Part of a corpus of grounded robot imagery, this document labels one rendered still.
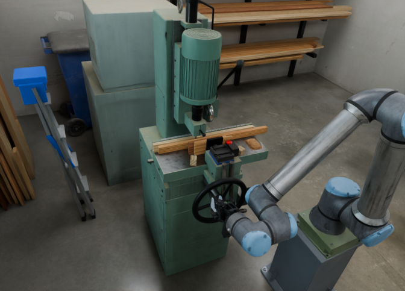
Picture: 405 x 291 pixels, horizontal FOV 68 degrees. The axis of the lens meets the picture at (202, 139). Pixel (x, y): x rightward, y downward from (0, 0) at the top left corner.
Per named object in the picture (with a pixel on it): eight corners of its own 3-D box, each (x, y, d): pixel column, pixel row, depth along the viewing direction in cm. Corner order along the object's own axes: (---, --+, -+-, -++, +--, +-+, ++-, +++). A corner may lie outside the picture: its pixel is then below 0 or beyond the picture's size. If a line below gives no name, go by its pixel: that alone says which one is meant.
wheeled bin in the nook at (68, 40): (66, 141, 307) (43, 47, 251) (58, 115, 345) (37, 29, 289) (128, 128, 334) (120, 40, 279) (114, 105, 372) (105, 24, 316)
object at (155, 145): (153, 152, 158) (153, 145, 155) (152, 150, 159) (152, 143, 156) (252, 133, 179) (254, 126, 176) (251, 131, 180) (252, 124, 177)
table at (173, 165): (169, 197, 141) (169, 187, 138) (151, 158, 164) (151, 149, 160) (276, 169, 163) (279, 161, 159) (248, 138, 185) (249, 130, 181)
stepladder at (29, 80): (77, 224, 227) (11, 83, 155) (73, 201, 245) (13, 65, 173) (99, 217, 232) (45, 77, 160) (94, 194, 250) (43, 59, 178)
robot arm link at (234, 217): (252, 235, 115) (229, 242, 111) (245, 228, 119) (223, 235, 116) (252, 214, 112) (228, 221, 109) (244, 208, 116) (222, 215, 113)
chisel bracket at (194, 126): (193, 139, 155) (193, 125, 150) (184, 125, 165) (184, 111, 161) (206, 137, 158) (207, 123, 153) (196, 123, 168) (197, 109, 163)
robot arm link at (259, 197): (368, 70, 111) (237, 194, 121) (398, 85, 101) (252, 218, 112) (375, 88, 118) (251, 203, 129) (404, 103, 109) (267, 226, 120)
